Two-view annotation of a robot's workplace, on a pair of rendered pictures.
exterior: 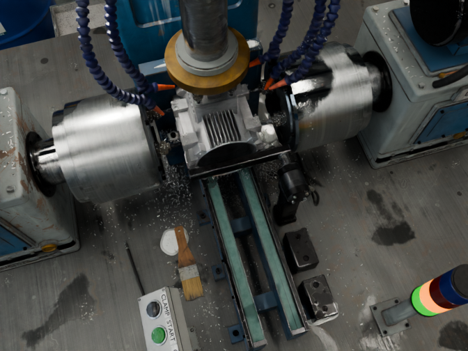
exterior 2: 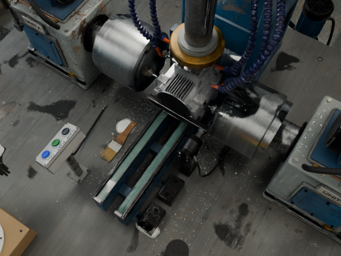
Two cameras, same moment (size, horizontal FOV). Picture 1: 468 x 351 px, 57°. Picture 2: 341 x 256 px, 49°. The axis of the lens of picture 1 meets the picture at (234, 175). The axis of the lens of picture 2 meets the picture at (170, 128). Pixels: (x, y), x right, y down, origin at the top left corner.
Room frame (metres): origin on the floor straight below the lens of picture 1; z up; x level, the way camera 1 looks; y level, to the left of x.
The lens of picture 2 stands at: (0.06, -0.49, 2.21)
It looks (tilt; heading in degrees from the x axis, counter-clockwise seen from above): 64 degrees down; 50
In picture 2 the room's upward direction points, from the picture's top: 1 degrees counter-clockwise
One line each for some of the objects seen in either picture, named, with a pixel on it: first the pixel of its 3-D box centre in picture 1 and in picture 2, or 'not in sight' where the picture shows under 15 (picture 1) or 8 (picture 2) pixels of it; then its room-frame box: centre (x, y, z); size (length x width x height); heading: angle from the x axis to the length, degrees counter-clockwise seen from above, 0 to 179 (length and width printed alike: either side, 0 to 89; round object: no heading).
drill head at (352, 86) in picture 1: (323, 95); (257, 121); (0.67, -0.23, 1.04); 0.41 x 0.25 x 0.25; 106
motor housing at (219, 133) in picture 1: (216, 126); (188, 87); (0.59, 0.04, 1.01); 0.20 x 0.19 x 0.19; 16
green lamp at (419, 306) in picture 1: (430, 299); not in sight; (0.15, -0.39, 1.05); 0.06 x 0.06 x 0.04
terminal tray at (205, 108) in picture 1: (210, 91); (195, 65); (0.63, 0.05, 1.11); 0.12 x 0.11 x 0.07; 16
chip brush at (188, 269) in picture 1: (186, 261); (119, 140); (0.30, 0.13, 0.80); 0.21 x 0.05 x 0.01; 15
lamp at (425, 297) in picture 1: (439, 294); not in sight; (0.15, -0.39, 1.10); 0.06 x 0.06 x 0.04
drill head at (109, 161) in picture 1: (92, 151); (122, 46); (0.51, 0.34, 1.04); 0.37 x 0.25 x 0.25; 106
